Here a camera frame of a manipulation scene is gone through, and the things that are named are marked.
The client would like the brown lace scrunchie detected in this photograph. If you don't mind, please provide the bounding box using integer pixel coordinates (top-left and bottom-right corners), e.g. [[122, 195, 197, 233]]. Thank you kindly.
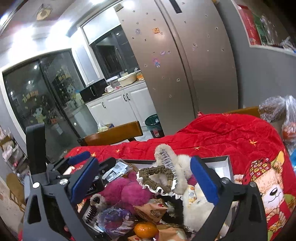
[[137, 165, 177, 196]]

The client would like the purple anime badge bag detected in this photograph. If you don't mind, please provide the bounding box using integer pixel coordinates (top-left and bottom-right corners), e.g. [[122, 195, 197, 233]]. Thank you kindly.
[[96, 207, 137, 240]]

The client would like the gold triangle snack pack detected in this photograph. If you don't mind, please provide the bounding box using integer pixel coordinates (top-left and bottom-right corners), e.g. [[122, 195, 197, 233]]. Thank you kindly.
[[134, 199, 168, 223]]

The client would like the orange tangerine front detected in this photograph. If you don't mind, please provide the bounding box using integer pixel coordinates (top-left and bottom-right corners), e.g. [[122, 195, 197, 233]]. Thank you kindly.
[[133, 221, 159, 239]]

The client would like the beige plush rabbit toy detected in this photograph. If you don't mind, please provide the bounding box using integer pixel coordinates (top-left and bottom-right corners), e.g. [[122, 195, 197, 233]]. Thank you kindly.
[[153, 144, 192, 195]]

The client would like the magenta plush bear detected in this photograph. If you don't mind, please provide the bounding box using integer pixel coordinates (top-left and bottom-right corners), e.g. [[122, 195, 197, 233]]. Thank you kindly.
[[99, 171, 153, 214]]

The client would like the dark glass sliding door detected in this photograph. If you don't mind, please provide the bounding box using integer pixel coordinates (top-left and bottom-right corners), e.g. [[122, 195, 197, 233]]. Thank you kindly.
[[4, 50, 97, 161]]

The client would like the wooden chair back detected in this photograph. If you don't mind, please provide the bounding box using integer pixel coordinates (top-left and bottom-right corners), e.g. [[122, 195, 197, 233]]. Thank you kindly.
[[78, 121, 143, 146]]

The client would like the white plush bear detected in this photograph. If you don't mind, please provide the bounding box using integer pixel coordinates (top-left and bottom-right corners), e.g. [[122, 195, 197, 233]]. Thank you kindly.
[[183, 184, 214, 232]]

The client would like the black storage box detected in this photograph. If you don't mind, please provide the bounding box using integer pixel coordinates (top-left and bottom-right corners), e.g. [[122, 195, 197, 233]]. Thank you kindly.
[[76, 155, 241, 241]]

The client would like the green trash bin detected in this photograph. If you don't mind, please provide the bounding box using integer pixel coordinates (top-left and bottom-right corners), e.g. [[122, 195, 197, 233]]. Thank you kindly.
[[144, 114, 165, 138]]

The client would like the white kitchen cabinet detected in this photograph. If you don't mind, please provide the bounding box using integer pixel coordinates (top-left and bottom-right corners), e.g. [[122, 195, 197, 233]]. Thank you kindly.
[[86, 81, 156, 127]]

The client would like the red teddy bear blanket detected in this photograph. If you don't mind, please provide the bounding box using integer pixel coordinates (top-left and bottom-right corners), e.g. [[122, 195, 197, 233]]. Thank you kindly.
[[69, 113, 295, 240]]

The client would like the black microwave oven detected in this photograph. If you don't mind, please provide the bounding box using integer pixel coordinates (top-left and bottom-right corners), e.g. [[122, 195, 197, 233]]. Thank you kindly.
[[79, 78, 108, 103]]

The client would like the blue plastic bag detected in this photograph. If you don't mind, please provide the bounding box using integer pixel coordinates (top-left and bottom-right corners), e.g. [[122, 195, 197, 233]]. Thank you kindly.
[[290, 149, 296, 173]]

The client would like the cream basin on counter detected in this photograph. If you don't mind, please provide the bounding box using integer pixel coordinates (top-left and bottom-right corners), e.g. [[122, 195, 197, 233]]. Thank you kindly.
[[118, 72, 137, 87]]

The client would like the clear plastic bag of food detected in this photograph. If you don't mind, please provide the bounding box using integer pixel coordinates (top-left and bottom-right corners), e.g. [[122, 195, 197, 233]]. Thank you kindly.
[[258, 95, 295, 144]]

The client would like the silver double door refrigerator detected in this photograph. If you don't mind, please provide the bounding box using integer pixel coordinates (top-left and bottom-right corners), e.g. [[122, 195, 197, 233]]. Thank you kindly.
[[114, 0, 238, 135]]

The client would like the red box on shelf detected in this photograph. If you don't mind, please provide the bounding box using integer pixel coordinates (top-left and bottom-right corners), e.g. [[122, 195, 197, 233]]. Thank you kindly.
[[237, 4, 261, 45]]

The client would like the white wall shelf unit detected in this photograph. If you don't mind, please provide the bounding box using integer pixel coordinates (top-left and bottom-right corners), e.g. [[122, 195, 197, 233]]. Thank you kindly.
[[232, 1, 295, 54]]

